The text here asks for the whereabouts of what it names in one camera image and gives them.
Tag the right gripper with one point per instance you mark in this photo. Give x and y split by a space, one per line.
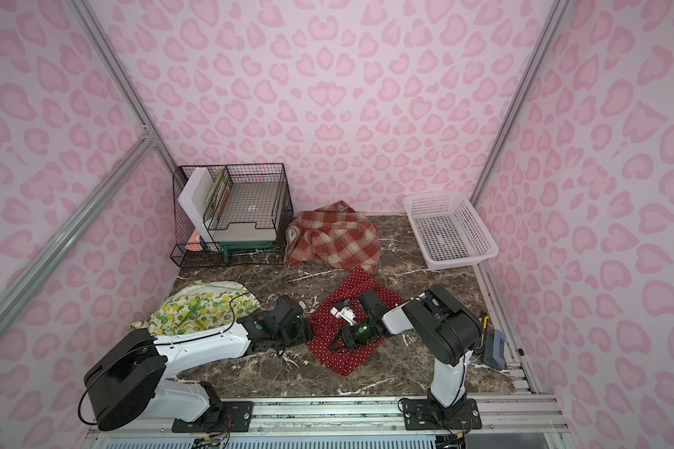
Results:
344 337

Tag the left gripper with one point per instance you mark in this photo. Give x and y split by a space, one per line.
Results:
301 324

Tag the red polka dot skirt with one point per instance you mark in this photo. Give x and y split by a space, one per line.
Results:
328 344

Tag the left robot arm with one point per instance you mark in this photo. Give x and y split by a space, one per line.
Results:
136 379

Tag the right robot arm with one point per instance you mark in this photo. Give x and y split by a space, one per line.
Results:
447 327

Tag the green lemon print skirt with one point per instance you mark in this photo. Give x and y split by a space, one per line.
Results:
200 307

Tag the green stand under tray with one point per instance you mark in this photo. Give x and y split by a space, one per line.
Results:
230 251

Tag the red plaid skirt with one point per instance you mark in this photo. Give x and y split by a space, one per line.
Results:
336 235

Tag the yellow black utility knife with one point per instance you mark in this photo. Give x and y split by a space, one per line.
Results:
484 322

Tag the white tray in basket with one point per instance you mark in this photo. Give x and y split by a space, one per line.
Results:
252 213

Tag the white plastic basket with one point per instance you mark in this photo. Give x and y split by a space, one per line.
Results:
448 230

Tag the green book in basket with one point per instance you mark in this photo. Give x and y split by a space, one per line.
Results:
218 195

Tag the white foam board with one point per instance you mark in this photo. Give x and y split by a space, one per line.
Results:
194 200

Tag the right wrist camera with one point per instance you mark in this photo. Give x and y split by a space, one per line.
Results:
342 310

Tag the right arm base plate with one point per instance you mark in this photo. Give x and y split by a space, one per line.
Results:
431 415

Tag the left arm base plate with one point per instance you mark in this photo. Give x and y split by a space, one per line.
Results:
234 416

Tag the black wire basket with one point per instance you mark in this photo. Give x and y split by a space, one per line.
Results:
186 254

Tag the aluminium front rail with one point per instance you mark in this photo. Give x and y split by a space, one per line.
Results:
502 421

